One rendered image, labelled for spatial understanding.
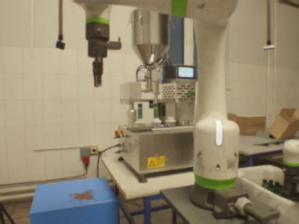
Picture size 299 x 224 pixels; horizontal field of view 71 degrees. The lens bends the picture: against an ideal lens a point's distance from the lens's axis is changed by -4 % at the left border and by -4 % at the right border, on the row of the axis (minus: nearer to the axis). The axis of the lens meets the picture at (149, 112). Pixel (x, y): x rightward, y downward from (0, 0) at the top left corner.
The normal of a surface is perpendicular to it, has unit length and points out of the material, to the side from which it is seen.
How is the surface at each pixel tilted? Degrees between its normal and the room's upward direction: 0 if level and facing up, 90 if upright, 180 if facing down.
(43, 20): 90
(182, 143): 90
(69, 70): 90
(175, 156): 90
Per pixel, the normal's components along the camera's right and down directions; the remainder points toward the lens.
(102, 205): 0.38, 0.06
